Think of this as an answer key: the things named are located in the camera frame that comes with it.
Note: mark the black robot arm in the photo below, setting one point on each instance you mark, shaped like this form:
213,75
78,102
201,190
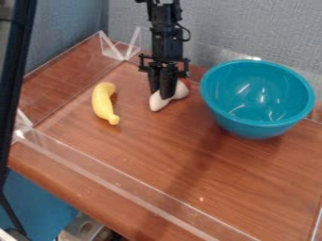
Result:
164,15

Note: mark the black stand leg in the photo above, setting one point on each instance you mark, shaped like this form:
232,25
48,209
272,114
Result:
10,214

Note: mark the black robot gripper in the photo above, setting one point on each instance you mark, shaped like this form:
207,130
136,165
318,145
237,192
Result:
167,50

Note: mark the clear acrylic barrier frame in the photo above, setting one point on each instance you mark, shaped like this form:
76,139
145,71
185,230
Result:
165,176

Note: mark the blue plastic bowl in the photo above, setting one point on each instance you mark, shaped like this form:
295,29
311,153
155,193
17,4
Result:
257,98

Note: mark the yellow toy banana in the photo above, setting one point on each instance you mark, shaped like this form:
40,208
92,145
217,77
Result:
101,103

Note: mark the dark blurred foreground arm link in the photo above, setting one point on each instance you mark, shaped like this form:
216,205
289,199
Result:
20,21

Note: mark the grey metal bracket under table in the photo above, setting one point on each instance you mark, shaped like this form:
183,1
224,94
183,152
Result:
84,229

